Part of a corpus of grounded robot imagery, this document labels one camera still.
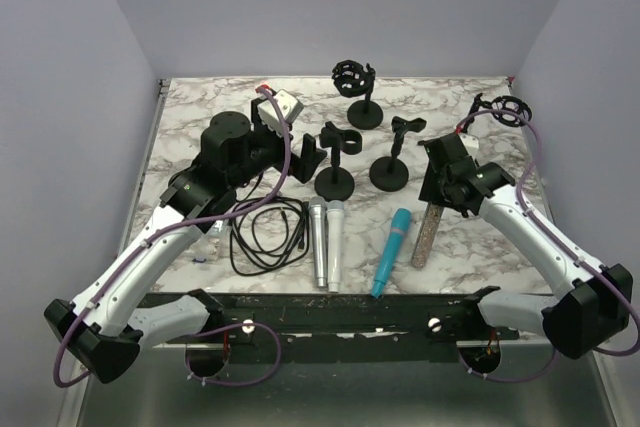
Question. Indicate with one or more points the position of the white microphone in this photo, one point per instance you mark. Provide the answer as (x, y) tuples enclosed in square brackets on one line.
[(335, 221)]

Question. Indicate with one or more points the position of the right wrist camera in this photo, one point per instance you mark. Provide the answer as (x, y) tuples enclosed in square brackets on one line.
[(470, 142)]

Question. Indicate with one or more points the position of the teal microphone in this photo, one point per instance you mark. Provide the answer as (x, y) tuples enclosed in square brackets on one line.
[(399, 227)]

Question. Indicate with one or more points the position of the silver microphone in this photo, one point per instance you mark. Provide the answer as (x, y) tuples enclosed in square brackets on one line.
[(317, 218)]

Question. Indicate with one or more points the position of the black front frame rail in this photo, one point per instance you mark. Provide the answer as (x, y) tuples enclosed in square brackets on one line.
[(341, 328)]

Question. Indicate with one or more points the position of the tripod shock mount stand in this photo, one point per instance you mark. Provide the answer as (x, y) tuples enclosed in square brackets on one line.
[(507, 110)]

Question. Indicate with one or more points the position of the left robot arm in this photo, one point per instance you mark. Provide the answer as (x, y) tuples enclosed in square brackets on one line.
[(105, 327)]

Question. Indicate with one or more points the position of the shock mount round-base stand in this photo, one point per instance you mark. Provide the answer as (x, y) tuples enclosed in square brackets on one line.
[(352, 79)]

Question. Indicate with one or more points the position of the clip round-base stand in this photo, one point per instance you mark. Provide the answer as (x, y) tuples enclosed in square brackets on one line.
[(389, 173), (335, 182)]

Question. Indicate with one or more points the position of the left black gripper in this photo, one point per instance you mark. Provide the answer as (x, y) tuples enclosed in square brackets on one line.
[(302, 167)]

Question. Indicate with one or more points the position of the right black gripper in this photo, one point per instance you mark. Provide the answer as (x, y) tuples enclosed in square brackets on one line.
[(430, 190)]

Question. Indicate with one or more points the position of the glitter microphone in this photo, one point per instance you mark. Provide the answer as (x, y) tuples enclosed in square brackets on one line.
[(426, 235)]

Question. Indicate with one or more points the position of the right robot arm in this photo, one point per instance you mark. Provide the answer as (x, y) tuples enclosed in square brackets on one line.
[(589, 301)]

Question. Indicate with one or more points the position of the clear plastic screw box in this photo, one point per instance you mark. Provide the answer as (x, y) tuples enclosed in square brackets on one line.
[(212, 245)]

